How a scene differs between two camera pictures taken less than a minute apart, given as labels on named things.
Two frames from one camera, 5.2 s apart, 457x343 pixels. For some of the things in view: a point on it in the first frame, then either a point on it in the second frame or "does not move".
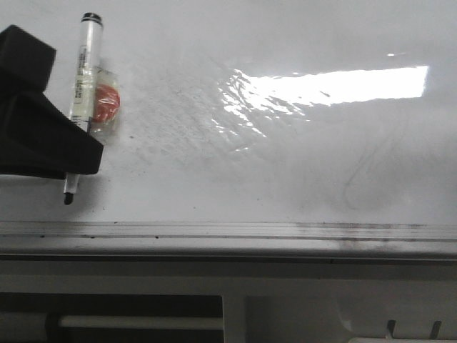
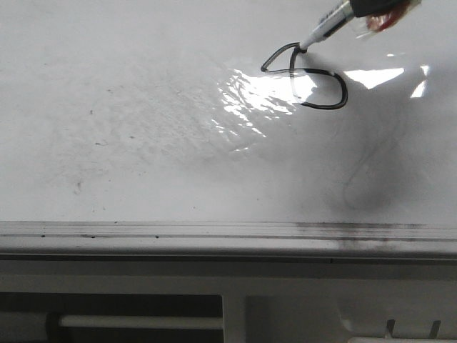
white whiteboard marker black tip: x=86 y=83 -> x=338 y=18
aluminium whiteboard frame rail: x=163 y=240 does not move
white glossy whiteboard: x=258 y=111 does not move
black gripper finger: x=38 y=138 -> x=364 y=8
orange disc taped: x=104 y=122 -> x=385 y=21
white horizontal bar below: x=139 y=322 does not move
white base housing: x=275 y=301 does not move
